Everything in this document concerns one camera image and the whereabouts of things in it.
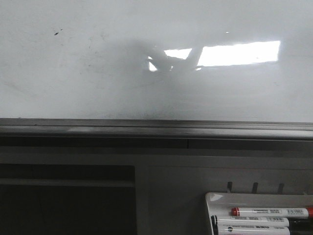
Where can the black capped marker middle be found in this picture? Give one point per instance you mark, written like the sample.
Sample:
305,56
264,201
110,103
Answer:
249,221

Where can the red capped white marker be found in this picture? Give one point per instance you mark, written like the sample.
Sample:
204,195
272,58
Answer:
274,212

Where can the white marker tray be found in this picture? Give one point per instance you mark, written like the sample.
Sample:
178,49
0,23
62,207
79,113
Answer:
220,204

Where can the white whiteboard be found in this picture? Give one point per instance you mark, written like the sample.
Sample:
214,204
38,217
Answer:
225,60

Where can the black capped marker lower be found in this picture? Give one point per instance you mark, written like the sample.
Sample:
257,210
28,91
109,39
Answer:
250,230

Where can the black capped marker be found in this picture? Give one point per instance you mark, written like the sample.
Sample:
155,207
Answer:
249,221
250,230

